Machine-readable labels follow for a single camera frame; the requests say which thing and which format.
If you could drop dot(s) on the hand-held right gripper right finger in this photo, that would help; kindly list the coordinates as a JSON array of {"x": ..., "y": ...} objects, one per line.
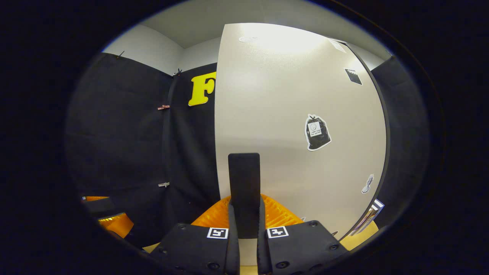
[{"x": 261, "y": 256}]

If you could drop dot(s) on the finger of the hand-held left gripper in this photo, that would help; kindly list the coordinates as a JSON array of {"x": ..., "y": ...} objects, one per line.
[
  {"x": 114, "y": 225},
  {"x": 98, "y": 206}
]

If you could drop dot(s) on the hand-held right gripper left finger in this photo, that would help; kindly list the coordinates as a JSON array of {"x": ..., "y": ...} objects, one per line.
[{"x": 233, "y": 256}]

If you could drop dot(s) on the white clip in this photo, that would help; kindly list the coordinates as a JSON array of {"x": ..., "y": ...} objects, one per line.
[{"x": 164, "y": 184}]

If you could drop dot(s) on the black backdrop cloth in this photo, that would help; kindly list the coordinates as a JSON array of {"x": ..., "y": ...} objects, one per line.
[{"x": 114, "y": 133}]

